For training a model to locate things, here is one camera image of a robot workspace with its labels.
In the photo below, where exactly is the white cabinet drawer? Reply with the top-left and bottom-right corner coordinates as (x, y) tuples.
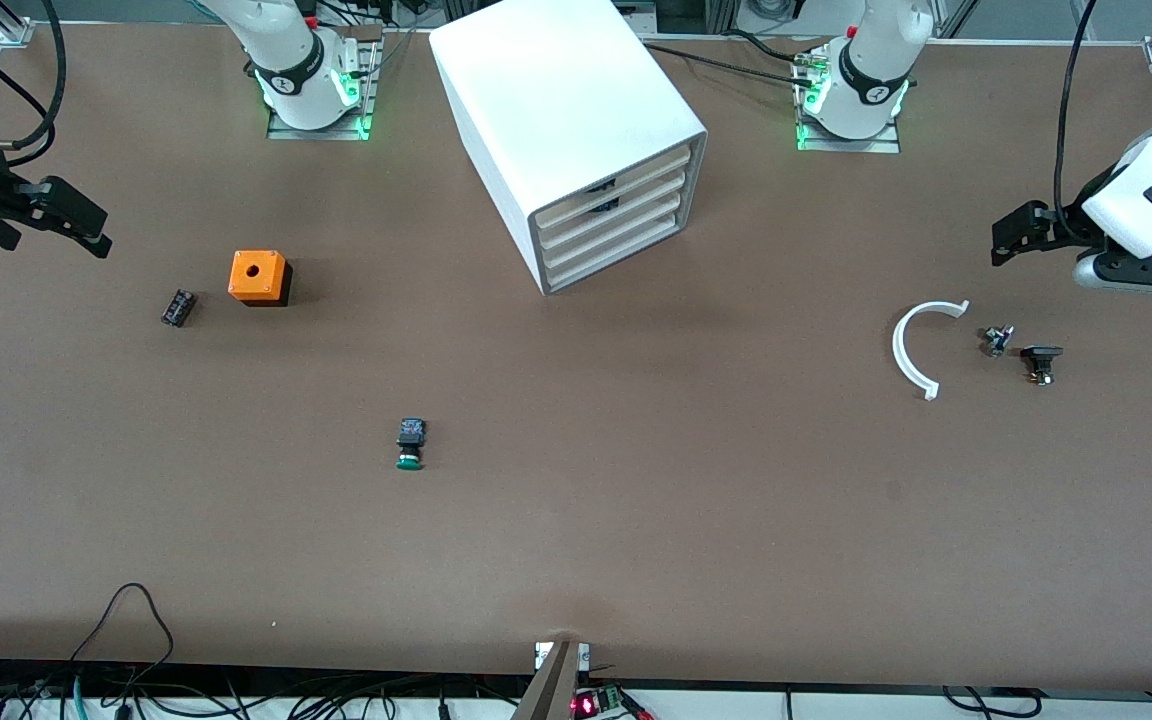
(536, 148), (691, 241)
(543, 212), (687, 293)
(538, 168), (690, 261)
(540, 190), (689, 279)

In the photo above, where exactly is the short black cable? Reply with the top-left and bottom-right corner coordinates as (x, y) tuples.
(721, 30), (823, 64)

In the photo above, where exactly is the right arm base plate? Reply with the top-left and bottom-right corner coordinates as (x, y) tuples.
(266, 25), (383, 142)

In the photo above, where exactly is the orange box with hole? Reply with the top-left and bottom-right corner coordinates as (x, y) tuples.
(228, 250), (294, 308)

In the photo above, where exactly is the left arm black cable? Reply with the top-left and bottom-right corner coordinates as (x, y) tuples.
(1054, 0), (1098, 241)

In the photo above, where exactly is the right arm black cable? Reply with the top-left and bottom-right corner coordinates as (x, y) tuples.
(0, 0), (68, 167)

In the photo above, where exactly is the white curved plastic arc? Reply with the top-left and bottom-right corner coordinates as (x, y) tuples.
(892, 300), (971, 402)

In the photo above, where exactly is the white drawer cabinet shell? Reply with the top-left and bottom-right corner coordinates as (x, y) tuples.
(429, 0), (709, 297)

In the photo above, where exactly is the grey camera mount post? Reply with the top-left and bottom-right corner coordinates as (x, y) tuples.
(511, 640), (582, 720)

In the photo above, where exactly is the black looped cable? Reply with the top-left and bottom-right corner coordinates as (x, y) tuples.
(69, 582), (176, 701)

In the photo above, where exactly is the small black switch part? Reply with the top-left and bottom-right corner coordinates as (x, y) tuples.
(1021, 345), (1065, 388)

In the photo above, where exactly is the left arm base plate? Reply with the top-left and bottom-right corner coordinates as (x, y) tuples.
(794, 45), (903, 155)

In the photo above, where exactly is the green board with red light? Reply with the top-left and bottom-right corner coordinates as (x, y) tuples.
(571, 685), (629, 720)

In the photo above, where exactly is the long black cable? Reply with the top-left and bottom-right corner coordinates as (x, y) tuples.
(644, 42), (819, 91)

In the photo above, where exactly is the white mount bracket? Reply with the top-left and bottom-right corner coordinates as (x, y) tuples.
(534, 642), (592, 672)

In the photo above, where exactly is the green push button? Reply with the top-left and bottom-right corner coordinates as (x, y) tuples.
(395, 417), (428, 472)

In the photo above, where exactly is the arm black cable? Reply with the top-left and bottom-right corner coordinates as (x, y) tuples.
(0, 0), (68, 167)
(1054, 0), (1098, 241)

